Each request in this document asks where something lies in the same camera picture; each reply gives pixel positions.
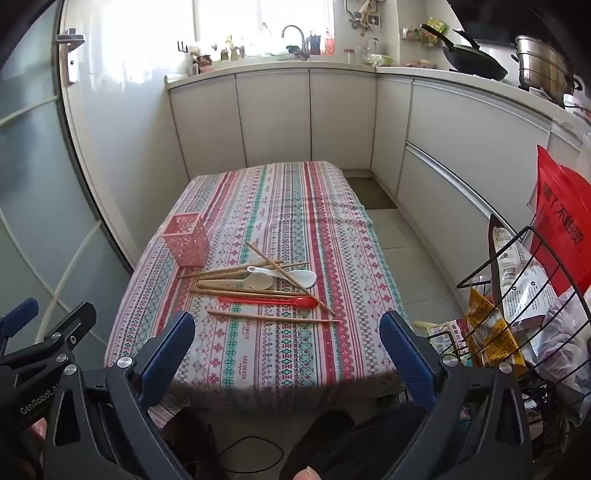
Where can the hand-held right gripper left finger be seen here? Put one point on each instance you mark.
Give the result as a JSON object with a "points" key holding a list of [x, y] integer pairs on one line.
{"points": [[167, 353]]}

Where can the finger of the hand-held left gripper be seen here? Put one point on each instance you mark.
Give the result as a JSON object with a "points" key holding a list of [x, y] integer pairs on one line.
{"points": [[69, 325], [21, 314]]}

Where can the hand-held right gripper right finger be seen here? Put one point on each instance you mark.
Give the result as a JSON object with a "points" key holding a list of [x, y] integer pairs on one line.
{"points": [[407, 360]]}

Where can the pile of wooden chopsticks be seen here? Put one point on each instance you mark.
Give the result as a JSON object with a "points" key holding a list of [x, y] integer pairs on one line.
{"points": [[231, 291]]}

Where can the pink perforated utensil holder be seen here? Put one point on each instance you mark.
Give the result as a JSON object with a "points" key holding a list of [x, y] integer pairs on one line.
{"points": [[184, 240]]}

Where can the white plastic spoon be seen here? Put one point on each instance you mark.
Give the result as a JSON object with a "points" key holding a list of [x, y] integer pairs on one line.
{"points": [[276, 273], [306, 278], [260, 280]]}

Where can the red plastic spoon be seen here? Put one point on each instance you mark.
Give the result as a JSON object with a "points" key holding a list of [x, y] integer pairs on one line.
{"points": [[302, 302]]}

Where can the person's left hand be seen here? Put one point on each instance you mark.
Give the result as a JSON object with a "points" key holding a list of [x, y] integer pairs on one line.
{"points": [[39, 428]]}

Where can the person's right hand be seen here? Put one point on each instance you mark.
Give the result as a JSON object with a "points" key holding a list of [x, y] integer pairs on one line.
{"points": [[308, 474]]}

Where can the yellow snack packet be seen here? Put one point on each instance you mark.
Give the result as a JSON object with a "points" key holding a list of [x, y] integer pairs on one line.
{"points": [[491, 327]]}

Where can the person's black trouser leg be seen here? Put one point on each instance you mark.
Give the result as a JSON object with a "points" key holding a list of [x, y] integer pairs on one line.
{"points": [[351, 438]]}

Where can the frosted glass door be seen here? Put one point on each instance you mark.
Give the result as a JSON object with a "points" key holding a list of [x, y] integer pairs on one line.
{"points": [[32, 207]]}

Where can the long white snack packet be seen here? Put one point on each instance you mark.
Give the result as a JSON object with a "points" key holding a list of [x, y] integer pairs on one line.
{"points": [[517, 272]]}

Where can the white plastic bag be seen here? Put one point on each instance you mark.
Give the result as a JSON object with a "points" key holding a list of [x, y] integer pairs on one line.
{"points": [[565, 341]]}

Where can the patterned striped tablecloth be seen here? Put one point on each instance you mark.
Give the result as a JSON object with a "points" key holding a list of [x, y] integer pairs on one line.
{"points": [[295, 207]]}

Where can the red plastic bag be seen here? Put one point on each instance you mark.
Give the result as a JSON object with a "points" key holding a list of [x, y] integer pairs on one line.
{"points": [[561, 212]]}

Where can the white kitchen cabinet unit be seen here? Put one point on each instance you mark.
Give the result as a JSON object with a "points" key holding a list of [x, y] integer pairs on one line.
{"points": [[438, 138]]}

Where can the plush toy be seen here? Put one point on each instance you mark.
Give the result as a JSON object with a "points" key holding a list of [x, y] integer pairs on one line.
{"points": [[201, 60]]}

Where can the green cabbage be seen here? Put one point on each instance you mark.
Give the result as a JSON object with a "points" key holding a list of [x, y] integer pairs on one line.
{"points": [[379, 59]]}

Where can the black wok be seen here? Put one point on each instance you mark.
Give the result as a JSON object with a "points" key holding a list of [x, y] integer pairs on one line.
{"points": [[471, 57]]}

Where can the small potted plants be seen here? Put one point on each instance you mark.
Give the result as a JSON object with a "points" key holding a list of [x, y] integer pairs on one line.
{"points": [[231, 48]]}

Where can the stainless steel pot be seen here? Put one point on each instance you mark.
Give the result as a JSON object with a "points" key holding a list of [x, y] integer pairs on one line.
{"points": [[542, 64]]}

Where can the red bottle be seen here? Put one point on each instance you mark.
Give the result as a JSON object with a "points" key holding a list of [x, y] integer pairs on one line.
{"points": [[329, 44]]}

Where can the chrome kitchen faucet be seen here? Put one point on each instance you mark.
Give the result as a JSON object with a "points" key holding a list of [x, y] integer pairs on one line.
{"points": [[298, 37]]}

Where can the kitchen window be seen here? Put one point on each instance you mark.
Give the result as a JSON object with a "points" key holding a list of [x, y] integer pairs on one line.
{"points": [[258, 23]]}

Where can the hanging kitchen tools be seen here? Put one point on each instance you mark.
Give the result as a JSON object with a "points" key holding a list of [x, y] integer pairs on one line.
{"points": [[362, 16]]}

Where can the black wall hooks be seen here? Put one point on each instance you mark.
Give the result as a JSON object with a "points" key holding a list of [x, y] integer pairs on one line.
{"points": [[180, 46]]}

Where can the wall spice rack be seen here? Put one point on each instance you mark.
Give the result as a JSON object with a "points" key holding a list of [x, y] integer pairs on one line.
{"points": [[425, 34]]}

